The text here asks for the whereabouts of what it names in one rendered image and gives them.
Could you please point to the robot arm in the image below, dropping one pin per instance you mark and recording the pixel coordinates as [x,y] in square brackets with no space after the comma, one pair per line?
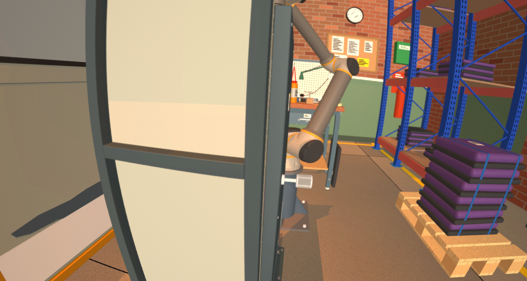
[329,94]

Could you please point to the black seat pad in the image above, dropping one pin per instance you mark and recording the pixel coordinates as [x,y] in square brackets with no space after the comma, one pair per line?
[336,164]

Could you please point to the orange glue bottle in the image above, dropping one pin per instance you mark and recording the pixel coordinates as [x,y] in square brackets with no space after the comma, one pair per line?
[294,88]

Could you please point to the blue workbench with pegboard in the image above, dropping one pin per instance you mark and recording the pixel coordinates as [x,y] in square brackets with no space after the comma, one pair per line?
[317,108]

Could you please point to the silver knurled knob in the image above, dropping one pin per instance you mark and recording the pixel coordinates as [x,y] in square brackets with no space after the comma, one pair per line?
[302,181]

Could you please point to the cork notice board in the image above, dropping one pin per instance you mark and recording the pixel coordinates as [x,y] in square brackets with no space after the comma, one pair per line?
[353,48]

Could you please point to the red fire extinguisher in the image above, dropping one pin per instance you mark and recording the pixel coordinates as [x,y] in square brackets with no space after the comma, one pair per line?
[398,100]

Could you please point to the blue pallet rack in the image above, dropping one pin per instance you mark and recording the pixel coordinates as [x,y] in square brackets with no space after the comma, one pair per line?
[453,67]

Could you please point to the wooden pallet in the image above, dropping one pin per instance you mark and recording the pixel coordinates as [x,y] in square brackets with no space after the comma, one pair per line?
[461,242]

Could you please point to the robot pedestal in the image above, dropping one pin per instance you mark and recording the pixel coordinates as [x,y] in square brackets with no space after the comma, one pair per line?
[293,203]

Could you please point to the cream bulkhead panel grey frame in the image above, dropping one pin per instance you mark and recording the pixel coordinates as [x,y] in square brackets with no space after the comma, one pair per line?
[181,129]

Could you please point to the round wall clock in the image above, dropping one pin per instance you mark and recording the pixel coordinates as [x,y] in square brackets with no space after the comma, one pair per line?
[354,15]

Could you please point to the green wall cabinet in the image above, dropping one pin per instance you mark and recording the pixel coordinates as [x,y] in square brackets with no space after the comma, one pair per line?
[401,53]

